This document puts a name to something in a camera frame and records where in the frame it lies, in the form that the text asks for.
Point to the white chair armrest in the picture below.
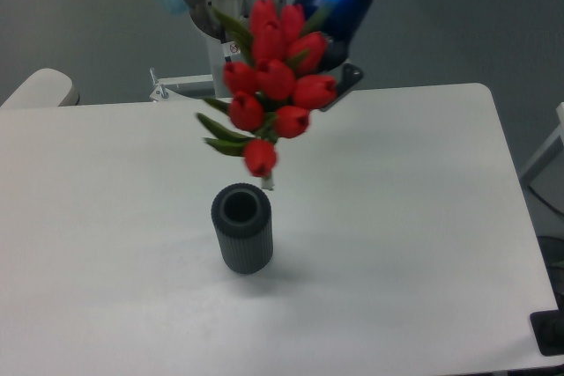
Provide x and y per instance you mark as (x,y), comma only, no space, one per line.
(44,88)

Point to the white furniture frame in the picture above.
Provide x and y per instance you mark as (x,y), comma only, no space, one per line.
(545,153)

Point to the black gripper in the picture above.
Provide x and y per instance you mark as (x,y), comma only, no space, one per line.
(340,26)

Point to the dark grey ribbed vase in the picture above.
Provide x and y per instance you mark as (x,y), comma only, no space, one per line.
(242,218)

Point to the red tulip bouquet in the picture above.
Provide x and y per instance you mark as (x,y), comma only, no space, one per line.
(274,88)

